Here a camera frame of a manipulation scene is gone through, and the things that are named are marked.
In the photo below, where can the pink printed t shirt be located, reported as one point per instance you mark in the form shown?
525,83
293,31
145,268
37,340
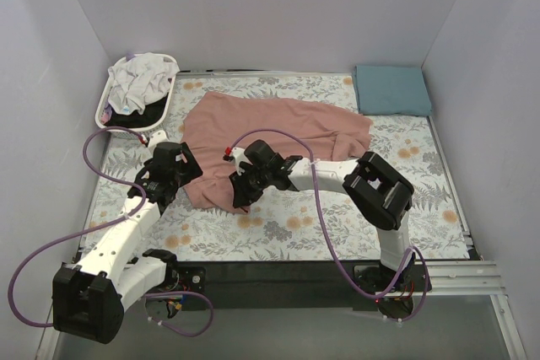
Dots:
288,126

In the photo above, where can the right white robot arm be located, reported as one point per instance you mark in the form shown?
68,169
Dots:
382,195

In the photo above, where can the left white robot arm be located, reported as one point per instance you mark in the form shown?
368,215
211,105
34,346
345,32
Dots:
90,298

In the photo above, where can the aluminium frame rail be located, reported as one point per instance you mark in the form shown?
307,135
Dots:
464,280

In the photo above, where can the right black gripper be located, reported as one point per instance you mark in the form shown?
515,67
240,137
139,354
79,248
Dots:
243,190

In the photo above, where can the black garment in basket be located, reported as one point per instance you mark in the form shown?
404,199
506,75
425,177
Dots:
150,116

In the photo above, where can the folded teal t shirt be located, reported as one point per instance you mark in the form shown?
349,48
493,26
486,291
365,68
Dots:
387,91

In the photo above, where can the white crumpled garment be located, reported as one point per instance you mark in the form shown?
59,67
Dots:
139,82

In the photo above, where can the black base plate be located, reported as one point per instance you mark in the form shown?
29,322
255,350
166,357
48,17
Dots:
289,284

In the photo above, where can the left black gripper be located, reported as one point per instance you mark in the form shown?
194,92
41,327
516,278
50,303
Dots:
186,162

